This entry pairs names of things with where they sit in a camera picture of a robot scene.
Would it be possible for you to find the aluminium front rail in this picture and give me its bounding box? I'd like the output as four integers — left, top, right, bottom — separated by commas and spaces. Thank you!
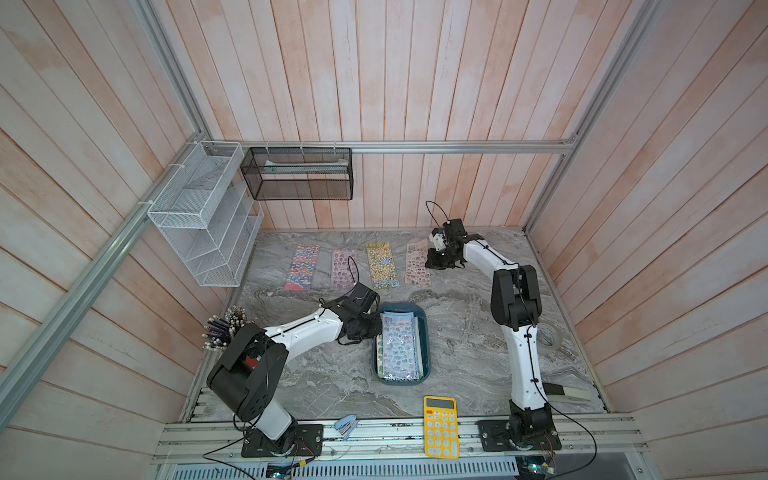
151, 414, 650, 464

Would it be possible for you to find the translucent bubble sticker sheet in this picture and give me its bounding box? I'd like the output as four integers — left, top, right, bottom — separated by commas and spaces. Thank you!
378, 312, 423, 382

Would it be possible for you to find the white vented cable duct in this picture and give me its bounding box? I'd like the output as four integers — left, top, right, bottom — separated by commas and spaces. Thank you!
158, 457, 519, 479

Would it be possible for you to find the blue stapler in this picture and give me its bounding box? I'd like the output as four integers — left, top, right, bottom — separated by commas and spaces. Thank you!
334, 414, 358, 440

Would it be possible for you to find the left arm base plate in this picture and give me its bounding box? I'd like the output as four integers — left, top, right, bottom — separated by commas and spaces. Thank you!
241, 423, 324, 458

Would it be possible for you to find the bottom sticker sheet in tray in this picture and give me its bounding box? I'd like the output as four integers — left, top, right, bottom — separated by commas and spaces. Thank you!
405, 239, 431, 288

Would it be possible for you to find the green circuit board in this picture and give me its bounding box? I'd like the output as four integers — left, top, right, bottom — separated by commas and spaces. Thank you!
516, 457, 554, 480

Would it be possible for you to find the aluminium wall rail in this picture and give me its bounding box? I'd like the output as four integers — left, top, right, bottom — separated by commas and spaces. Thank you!
1, 132, 209, 429
238, 140, 575, 155

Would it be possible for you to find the aluminium wall rail left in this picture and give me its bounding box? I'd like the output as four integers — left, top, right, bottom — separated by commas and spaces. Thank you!
1, 132, 209, 429

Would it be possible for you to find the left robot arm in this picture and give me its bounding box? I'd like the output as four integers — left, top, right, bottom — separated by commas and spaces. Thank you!
206, 283, 382, 455

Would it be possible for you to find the pencil holder with pencils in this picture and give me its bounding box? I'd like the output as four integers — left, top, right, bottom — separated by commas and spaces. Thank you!
202, 306, 248, 351

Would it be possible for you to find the cat sticker sheet pink blue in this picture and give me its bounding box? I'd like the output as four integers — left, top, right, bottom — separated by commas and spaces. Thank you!
284, 245, 320, 291

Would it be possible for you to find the white wire mesh shelf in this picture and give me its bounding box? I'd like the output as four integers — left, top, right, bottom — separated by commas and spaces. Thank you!
148, 141, 264, 288

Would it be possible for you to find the teal storage tray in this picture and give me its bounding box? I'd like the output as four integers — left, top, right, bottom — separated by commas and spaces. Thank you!
372, 303, 431, 386

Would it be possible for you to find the aluminium wall rail back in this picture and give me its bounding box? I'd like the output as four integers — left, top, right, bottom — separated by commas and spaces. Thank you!
238, 140, 575, 155

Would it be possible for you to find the yellow green sticker sheet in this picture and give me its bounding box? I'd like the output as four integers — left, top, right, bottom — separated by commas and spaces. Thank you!
366, 242, 399, 289

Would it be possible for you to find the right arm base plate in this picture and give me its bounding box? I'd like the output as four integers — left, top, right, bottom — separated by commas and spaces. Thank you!
476, 418, 562, 452

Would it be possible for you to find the black mesh basket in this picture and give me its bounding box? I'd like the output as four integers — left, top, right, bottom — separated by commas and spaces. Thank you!
240, 146, 354, 201

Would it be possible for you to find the yellow calculator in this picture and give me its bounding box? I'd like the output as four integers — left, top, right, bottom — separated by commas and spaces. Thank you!
423, 396, 460, 460

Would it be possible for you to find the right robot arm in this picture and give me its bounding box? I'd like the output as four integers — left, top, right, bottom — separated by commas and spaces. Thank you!
425, 219, 561, 450

